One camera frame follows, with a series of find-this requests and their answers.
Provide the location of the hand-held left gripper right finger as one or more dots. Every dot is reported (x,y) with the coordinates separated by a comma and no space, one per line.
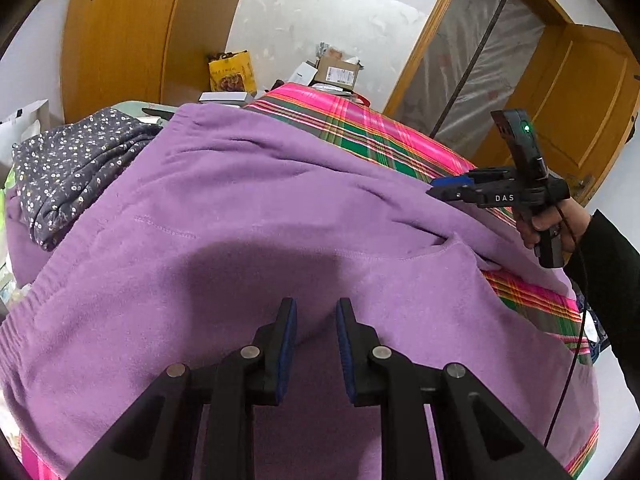
(345,355)

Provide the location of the person's right forearm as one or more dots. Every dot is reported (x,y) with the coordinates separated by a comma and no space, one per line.
(615,285)

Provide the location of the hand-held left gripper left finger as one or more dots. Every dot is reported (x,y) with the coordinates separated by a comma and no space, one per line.
(286,355)

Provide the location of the red item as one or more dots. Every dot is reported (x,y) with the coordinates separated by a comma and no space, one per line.
(361,99)

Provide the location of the translucent plastic door curtain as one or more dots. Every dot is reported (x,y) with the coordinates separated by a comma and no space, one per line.
(450,60)

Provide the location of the cardboard box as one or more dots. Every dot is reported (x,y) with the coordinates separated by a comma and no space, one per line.
(337,72)

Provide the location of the purple fleece pants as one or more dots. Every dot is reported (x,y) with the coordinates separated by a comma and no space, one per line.
(250,210)

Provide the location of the wooden door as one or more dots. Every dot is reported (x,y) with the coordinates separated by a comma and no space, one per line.
(565,85)

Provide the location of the pink plaid blanket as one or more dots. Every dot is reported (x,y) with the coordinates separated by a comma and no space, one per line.
(380,130)

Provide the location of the person's right hand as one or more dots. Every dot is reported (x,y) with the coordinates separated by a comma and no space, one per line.
(525,230)

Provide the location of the white flat box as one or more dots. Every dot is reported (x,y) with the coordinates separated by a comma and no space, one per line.
(225,98)

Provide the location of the green plastic bag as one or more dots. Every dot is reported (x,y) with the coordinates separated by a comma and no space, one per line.
(4,210)

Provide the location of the wooden wardrobe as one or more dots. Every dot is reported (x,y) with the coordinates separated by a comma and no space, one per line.
(125,35)

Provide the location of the dark floral cloth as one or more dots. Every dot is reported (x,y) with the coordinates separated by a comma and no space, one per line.
(75,170)

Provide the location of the wooden door frame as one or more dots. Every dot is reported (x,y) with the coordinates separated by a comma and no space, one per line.
(425,40)

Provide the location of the small white box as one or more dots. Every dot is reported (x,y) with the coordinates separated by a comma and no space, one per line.
(305,74)

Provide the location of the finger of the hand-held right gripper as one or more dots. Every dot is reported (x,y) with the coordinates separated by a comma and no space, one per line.
(457,180)
(452,195)

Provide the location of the yellow box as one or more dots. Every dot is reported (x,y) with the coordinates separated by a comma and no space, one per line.
(232,75)

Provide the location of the white paper bag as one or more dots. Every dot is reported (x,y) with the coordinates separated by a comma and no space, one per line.
(25,130)

